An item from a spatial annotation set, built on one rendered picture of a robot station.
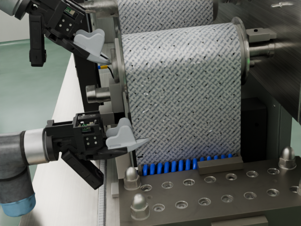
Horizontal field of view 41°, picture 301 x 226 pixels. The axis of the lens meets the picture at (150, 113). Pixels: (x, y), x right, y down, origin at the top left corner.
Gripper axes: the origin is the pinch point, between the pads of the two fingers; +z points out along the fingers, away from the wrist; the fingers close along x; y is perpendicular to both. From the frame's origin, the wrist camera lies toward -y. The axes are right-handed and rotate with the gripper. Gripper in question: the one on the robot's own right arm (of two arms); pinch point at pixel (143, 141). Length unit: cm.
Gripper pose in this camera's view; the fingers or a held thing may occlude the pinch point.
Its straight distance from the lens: 87.2
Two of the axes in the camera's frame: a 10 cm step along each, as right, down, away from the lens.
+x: -0.9, -4.2, 9.0
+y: -0.9, -9.0, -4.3
